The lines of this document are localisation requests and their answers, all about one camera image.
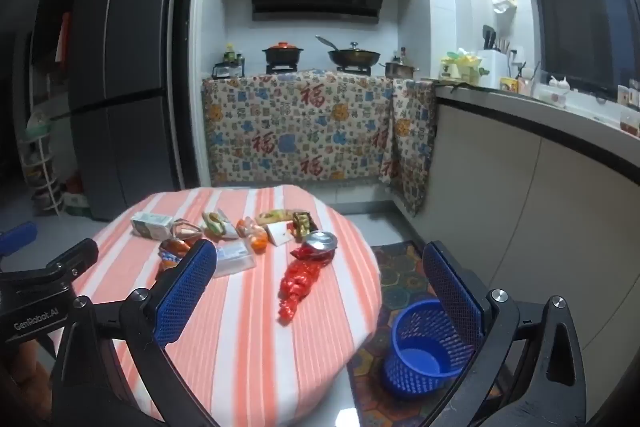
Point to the black wok with lid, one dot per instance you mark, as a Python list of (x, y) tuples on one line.
[(354, 56)]

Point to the steel pot with lid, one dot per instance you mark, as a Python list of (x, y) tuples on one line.
[(397, 70)]

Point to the white utensil holder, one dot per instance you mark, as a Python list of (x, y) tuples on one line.
[(492, 67)]

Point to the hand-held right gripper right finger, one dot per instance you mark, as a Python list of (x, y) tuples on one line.
[(452, 292)]

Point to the dark window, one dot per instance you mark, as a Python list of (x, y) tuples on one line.
[(575, 17)]

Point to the small yellow box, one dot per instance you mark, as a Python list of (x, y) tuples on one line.
[(509, 84)]

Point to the white tiered rack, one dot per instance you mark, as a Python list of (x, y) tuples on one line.
[(47, 167)]

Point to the green white cardboard box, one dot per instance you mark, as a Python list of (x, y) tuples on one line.
[(76, 203)]

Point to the narrow printed fringed cloth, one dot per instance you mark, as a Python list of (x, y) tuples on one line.
[(412, 147)]

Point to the gold dark wrapper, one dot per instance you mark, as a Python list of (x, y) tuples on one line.
[(303, 222)]

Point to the orange white striped tablecloth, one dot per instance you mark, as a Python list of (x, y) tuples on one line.
[(240, 332)]

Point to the grey kitchen countertop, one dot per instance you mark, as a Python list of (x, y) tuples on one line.
[(550, 107)]

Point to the red wrapper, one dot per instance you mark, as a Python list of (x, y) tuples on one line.
[(297, 287)]

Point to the grey refrigerator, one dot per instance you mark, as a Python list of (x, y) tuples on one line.
[(125, 82)]

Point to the white green milk carton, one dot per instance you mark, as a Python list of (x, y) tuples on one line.
[(150, 225)]

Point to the black clay pot orange lid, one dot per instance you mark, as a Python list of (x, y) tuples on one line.
[(282, 56)]

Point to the green yellow snack wrapper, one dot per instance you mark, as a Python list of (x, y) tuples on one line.
[(217, 224)]

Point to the yellow green plastic container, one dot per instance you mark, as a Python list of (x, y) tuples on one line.
[(460, 67)]

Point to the black condiment rack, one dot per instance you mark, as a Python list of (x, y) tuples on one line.
[(227, 72)]

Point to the clear plastic box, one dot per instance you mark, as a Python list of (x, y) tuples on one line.
[(234, 258)]

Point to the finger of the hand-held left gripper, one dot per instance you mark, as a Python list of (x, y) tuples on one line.
[(17, 238), (75, 259)]

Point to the colourful hexagon floor mat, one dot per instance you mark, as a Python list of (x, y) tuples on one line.
[(400, 277)]

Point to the blue plastic basket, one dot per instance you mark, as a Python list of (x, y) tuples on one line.
[(415, 357)]

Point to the yellow long wrapper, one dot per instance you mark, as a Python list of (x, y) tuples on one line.
[(275, 216)]

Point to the beige base cabinet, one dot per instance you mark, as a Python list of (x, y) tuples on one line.
[(550, 217)]

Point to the orange snack packet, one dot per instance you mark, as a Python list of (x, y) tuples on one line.
[(172, 254)]

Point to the large printed fringed cloth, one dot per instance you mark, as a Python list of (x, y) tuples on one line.
[(300, 132)]

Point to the orange white snack wrapper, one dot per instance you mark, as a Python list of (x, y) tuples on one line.
[(186, 229)]

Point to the crushed red can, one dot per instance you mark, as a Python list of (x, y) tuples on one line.
[(320, 243)]

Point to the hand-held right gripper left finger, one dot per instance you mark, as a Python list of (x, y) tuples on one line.
[(185, 292)]

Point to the white small card box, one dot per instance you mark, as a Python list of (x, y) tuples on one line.
[(277, 233)]

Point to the white ceramic figures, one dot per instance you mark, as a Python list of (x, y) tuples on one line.
[(557, 82)]

